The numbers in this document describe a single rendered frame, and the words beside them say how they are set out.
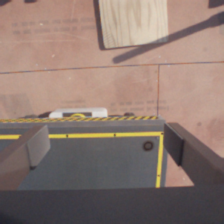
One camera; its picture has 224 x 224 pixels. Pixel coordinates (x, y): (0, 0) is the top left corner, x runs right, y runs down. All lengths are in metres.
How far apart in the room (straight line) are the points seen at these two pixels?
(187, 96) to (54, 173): 0.73
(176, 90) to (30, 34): 0.78
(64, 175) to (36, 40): 0.63
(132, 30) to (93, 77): 0.28
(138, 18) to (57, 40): 0.39
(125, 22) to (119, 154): 0.58
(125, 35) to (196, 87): 0.45
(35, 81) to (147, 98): 0.58
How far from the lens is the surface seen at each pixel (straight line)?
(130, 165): 0.59
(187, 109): 0.93
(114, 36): 0.80
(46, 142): 0.17
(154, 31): 0.83
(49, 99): 0.88
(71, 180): 0.64
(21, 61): 0.92
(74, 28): 0.84
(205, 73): 0.95
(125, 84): 0.81
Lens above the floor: 0.81
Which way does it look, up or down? 75 degrees down
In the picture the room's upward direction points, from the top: 176 degrees clockwise
